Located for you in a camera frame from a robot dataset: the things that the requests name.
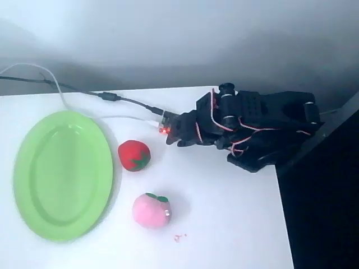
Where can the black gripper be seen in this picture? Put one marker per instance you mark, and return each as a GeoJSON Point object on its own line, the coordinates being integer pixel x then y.
{"type": "Point", "coordinates": [187, 129]}

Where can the green oval plastic plate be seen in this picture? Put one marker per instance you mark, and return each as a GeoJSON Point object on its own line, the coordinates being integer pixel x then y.
{"type": "Point", "coordinates": [63, 179]}

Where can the dark furniture panel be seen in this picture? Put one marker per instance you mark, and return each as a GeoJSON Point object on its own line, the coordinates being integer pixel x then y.
{"type": "Point", "coordinates": [322, 196]}

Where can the pink plush peach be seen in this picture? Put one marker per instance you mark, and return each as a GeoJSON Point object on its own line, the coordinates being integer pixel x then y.
{"type": "Point", "coordinates": [148, 211]}

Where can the red plush strawberry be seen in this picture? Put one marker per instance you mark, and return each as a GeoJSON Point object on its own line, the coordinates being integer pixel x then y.
{"type": "Point", "coordinates": [131, 152]}

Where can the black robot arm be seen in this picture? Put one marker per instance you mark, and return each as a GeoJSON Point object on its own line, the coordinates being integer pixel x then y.
{"type": "Point", "coordinates": [269, 112]}

